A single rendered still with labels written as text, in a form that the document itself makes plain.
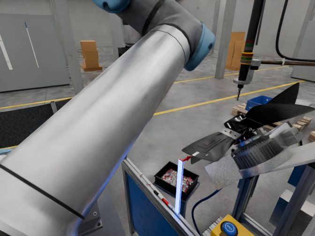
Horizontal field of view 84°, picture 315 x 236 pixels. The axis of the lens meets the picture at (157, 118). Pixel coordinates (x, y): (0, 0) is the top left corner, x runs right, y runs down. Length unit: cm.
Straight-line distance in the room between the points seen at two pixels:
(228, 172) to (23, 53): 624
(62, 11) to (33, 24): 186
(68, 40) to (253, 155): 442
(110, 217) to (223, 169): 59
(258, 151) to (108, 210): 72
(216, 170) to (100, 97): 90
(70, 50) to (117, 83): 462
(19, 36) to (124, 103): 640
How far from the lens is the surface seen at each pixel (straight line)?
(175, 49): 24
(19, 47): 656
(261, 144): 98
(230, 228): 72
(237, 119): 100
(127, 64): 19
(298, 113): 87
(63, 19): 477
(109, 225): 80
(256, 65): 86
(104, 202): 87
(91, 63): 873
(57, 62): 654
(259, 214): 227
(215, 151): 84
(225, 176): 102
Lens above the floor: 166
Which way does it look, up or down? 27 degrees down
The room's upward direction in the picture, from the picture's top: straight up
